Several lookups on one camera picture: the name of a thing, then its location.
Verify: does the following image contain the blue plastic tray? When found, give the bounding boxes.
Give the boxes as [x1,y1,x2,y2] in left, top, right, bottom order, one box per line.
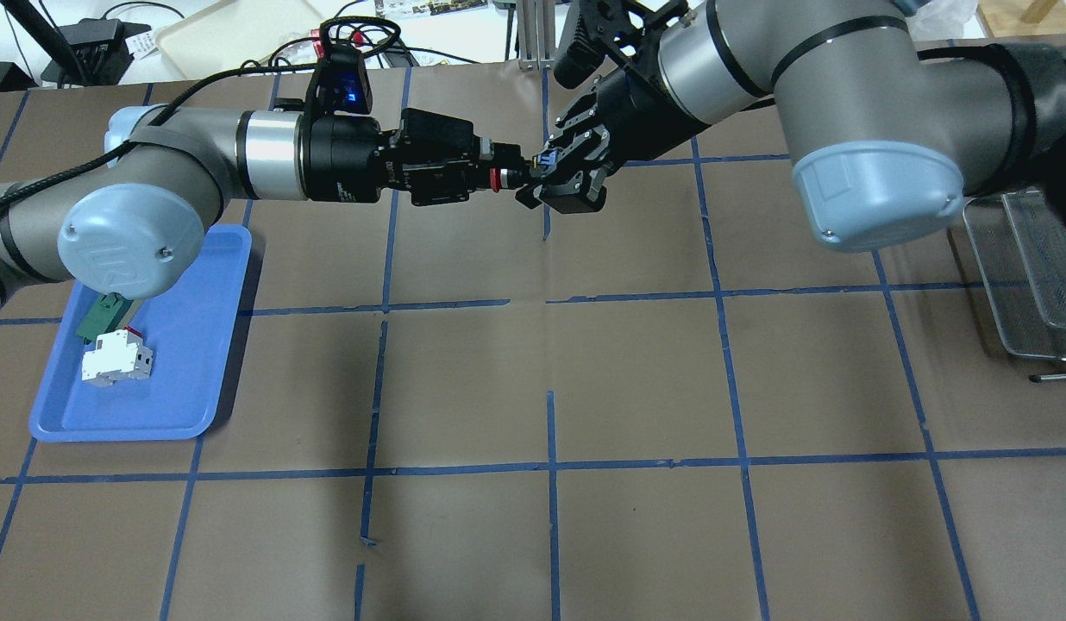
[28,224,254,442]

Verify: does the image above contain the wire mesh shelf rack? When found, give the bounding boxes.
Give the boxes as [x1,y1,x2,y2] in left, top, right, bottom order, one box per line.
[963,189,1066,385]

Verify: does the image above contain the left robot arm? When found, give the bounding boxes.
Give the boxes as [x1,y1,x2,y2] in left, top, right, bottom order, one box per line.
[0,105,530,310]

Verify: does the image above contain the black power adapter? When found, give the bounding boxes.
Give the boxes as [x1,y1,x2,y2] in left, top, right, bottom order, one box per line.
[53,17,134,85]

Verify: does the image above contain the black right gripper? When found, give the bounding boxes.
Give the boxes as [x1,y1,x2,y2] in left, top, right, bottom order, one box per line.
[516,47,709,215]

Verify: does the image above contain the white circuit breaker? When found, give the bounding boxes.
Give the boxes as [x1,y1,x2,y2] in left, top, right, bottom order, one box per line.
[80,329,154,386]

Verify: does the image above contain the black cable bundle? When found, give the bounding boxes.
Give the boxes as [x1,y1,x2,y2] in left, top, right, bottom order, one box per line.
[238,17,482,77]

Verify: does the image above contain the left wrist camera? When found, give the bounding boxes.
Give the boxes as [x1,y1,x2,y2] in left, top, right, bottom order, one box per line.
[304,42,373,118]

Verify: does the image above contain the red emergency stop button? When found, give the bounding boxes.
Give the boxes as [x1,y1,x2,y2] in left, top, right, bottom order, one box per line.
[486,144,558,192]

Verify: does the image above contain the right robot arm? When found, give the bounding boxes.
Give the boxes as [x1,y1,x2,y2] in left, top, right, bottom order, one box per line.
[517,1,1066,252]

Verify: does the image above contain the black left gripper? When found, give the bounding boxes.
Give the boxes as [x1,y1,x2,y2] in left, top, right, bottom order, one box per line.
[302,109,528,207]

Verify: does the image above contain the green electrical switch module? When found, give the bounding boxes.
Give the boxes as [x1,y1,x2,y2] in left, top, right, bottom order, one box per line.
[74,293,135,343]

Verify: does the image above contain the aluminium frame post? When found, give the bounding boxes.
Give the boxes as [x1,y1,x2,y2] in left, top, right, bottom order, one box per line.
[516,0,558,72]

